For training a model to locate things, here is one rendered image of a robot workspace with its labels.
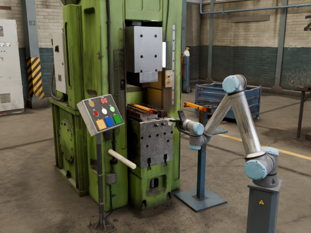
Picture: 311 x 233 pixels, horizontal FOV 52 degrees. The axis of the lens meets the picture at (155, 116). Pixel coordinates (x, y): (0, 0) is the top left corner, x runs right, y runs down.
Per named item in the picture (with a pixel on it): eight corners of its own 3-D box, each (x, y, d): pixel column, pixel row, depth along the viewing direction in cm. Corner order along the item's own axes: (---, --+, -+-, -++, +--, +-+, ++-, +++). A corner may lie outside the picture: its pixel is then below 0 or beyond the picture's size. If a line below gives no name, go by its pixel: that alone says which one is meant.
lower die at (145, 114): (157, 118, 306) (158, 109, 304) (139, 120, 295) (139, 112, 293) (135, 110, 340) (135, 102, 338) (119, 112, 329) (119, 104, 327)
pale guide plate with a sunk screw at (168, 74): (172, 86, 323) (172, 70, 319) (164, 87, 318) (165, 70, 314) (171, 86, 325) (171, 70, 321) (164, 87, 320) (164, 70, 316)
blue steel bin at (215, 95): (260, 119, 683) (262, 86, 667) (242, 125, 627) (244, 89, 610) (212, 110, 763) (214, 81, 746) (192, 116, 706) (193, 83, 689)
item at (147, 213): (186, 209, 317) (186, 207, 317) (136, 227, 286) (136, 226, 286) (164, 193, 349) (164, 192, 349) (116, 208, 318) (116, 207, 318)
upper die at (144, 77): (158, 81, 298) (158, 71, 295) (139, 82, 287) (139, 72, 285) (135, 77, 332) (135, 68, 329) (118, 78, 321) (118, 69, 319)
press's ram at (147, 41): (169, 70, 303) (170, 27, 293) (134, 72, 282) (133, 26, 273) (146, 67, 337) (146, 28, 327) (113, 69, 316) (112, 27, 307)
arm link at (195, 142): (204, 148, 255) (204, 133, 252) (196, 151, 246) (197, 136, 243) (194, 145, 260) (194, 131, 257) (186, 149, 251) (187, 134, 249)
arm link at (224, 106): (242, 70, 236) (199, 136, 270) (235, 71, 227) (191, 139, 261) (254, 78, 232) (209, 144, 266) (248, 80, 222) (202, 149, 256)
